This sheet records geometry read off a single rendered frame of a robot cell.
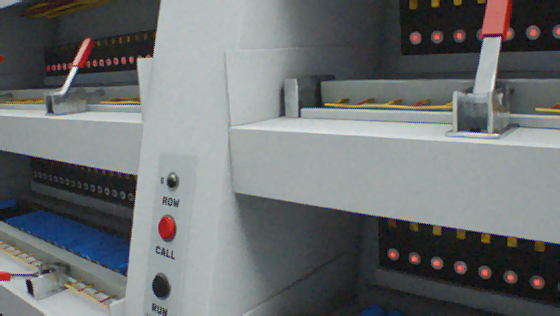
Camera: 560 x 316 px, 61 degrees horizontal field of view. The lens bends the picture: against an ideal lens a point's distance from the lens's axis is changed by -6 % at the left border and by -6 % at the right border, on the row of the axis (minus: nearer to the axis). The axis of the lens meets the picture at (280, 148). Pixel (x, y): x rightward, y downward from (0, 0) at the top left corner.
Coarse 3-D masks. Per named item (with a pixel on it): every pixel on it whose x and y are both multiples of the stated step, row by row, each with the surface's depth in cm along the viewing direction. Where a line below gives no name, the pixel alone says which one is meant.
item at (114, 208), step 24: (0, 192) 87; (48, 192) 84; (72, 192) 79; (0, 264) 60; (24, 264) 60; (0, 288) 55; (24, 288) 53; (24, 312) 51; (48, 312) 47; (72, 312) 47; (96, 312) 47; (120, 312) 39
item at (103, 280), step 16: (0, 224) 69; (16, 240) 63; (32, 240) 62; (32, 256) 60; (48, 256) 57; (64, 256) 56; (80, 272) 52; (96, 272) 51; (112, 272) 51; (96, 288) 51; (112, 288) 49
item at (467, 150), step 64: (448, 0) 42; (512, 0) 27; (256, 64) 35; (320, 64) 41; (448, 64) 43; (512, 64) 39; (256, 128) 32; (320, 128) 30; (384, 128) 29; (448, 128) 28; (512, 128) 25; (256, 192) 33; (320, 192) 30; (384, 192) 27; (448, 192) 25; (512, 192) 23
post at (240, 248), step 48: (192, 0) 37; (240, 0) 34; (288, 0) 38; (336, 0) 43; (384, 0) 49; (192, 48) 37; (240, 48) 34; (192, 96) 36; (144, 144) 39; (192, 144) 36; (144, 192) 39; (144, 240) 38; (192, 240) 35; (240, 240) 35; (288, 240) 40; (336, 240) 45; (144, 288) 38; (192, 288) 34; (240, 288) 36
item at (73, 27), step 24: (120, 0) 80; (144, 0) 76; (72, 24) 90; (96, 24) 84; (120, 24) 80; (144, 24) 75; (384, 24) 50; (384, 48) 50; (384, 72) 49; (432, 72) 46; (120, 216) 74; (360, 264) 49; (360, 288) 49
